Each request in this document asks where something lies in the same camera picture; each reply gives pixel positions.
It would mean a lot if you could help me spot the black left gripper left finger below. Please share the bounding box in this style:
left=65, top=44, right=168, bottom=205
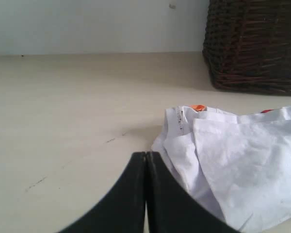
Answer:
left=61, top=152, right=146, bottom=233

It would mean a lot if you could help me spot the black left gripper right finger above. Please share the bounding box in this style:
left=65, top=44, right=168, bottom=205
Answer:
left=145, top=152, right=237, bottom=233

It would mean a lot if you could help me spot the white t-shirt red lettering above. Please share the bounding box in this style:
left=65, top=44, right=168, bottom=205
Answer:
left=151, top=106, right=291, bottom=233

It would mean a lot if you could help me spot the dark brown wicker basket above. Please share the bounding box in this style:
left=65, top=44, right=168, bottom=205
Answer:
left=203, top=0, right=291, bottom=96

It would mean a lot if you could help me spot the orange shirt neck label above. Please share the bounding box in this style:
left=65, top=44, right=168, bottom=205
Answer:
left=190, top=105, right=207, bottom=112

